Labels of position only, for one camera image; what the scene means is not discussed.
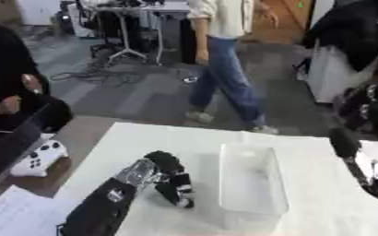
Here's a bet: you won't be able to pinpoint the white table with legs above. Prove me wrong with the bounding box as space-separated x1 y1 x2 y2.
80 0 195 67

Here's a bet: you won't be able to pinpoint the white game controller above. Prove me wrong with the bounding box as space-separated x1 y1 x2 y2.
8 139 72 178

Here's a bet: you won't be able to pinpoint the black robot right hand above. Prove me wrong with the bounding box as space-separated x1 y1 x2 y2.
327 126 378 206

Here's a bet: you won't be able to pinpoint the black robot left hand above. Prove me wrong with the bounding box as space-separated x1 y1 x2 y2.
142 149 197 209

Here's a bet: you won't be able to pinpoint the person walking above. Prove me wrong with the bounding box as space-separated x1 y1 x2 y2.
183 0 281 136

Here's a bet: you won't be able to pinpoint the white cabinet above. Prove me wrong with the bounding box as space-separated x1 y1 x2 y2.
303 40 378 105

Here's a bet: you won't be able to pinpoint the white tripod stand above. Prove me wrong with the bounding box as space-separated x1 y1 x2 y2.
106 8 149 64

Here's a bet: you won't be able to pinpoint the white paper sheet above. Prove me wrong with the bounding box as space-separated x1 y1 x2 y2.
0 183 79 236

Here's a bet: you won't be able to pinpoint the cables on floor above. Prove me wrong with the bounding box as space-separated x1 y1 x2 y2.
48 54 148 88

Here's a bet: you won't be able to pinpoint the white open box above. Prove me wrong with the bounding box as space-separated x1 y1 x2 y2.
216 142 291 230

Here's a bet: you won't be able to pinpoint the black jacket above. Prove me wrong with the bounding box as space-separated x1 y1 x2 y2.
300 0 378 73

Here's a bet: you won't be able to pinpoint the black laptop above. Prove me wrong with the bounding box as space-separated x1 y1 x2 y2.
0 103 53 189

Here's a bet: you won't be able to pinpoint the person in black seated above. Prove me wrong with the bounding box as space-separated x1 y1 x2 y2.
0 19 75 136

